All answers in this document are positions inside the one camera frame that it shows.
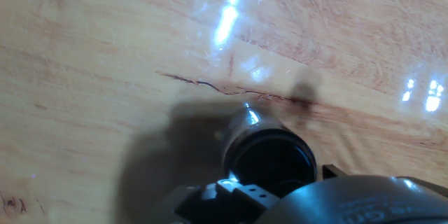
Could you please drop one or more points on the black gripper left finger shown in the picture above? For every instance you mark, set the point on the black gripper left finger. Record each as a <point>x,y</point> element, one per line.
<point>227,203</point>

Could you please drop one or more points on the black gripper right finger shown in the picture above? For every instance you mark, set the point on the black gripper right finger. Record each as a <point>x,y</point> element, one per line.
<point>330,171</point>

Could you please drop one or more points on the small clear glass jar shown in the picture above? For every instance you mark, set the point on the small clear glass jar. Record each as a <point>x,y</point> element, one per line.
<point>245,122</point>

